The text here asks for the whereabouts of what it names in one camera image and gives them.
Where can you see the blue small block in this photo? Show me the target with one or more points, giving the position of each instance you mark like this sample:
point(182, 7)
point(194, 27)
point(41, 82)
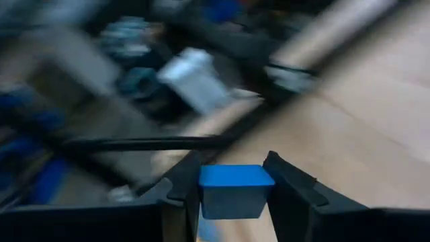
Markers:
point(235, 188)

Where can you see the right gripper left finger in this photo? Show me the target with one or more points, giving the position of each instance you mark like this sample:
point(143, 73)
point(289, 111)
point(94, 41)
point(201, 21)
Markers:
point(174, 201)

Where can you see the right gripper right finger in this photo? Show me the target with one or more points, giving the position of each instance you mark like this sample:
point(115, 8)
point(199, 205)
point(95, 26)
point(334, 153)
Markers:
point(302, 208)

